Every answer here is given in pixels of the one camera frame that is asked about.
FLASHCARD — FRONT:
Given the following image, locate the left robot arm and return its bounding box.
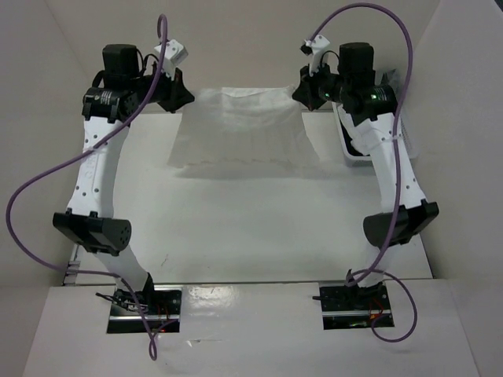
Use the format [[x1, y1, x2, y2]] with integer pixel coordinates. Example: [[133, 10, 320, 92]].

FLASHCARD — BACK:
[[53, 40, 195, 314]]

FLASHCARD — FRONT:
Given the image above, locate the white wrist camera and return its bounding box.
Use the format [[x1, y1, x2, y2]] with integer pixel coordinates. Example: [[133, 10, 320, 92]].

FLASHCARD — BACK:
[[301, 34, 330, 76], [154, 39, 189, 80]]

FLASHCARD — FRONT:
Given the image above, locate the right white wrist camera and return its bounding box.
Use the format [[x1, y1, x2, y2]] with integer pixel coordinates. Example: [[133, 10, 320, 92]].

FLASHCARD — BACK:
[[301, 34, 330, 76]]

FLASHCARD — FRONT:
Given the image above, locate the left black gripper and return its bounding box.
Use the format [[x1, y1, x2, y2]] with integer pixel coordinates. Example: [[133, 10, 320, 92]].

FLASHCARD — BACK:
[[129, 60, 195, 113]]

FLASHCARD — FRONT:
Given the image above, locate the white pleated skirt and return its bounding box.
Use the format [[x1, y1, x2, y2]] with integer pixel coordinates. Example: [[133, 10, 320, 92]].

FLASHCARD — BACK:
[[168, 86, 319, 168]]

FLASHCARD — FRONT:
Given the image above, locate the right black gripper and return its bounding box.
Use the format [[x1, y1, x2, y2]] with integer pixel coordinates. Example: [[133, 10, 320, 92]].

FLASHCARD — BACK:
[[292, 57, 351, 111]]

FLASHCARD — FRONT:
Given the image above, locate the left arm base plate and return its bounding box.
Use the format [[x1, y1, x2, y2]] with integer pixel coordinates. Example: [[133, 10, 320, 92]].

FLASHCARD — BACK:
[[96, 285, 182, 335]]

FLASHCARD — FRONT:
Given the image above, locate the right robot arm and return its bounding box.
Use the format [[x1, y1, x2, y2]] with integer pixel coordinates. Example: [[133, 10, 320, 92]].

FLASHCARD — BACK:
[[292, 35, 439, 310]]

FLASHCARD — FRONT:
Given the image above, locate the white plastic basket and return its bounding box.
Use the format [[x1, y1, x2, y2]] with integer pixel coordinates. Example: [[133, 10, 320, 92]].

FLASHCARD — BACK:
[[332, 103, 419, 167]]

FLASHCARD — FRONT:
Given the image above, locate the grey skirt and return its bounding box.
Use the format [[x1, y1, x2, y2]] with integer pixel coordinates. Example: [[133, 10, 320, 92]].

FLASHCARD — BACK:
[[380, 69, 402, 95]]

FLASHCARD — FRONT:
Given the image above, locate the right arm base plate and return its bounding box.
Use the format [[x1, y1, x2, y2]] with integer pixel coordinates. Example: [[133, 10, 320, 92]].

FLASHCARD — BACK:
[[312, 283, 395, 330]]

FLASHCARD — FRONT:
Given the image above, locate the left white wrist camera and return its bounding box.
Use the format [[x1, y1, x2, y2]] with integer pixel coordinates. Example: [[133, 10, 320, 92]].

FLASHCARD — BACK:
[[154, 39, 189, 80]]

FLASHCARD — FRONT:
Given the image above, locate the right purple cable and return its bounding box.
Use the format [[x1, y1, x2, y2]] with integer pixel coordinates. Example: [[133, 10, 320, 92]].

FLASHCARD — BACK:
[[302, 2, 419, 342]]

